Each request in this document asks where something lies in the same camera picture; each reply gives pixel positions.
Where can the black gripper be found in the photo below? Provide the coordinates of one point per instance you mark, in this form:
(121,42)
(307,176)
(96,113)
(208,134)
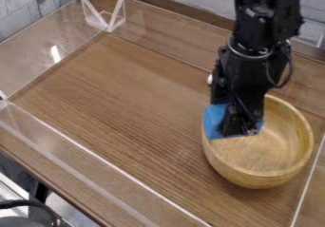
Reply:
(244,75)

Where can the blue foam block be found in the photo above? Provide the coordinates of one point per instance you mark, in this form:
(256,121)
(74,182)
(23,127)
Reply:
(213,116)

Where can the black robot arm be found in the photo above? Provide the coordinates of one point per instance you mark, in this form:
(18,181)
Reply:
(267,22)

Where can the brown wooden bowl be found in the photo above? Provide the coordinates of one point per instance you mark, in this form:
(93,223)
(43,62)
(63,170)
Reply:
(264,161)

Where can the white green glue stick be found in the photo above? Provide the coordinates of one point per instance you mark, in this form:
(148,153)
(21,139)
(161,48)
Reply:
(211,79)

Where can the clear acrylic front barrier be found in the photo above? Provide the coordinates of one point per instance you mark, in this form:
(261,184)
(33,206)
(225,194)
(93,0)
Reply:
(113,196)

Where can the clear acrylic corner bracket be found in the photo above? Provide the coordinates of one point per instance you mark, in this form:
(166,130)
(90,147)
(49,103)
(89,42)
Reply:
(102,19)

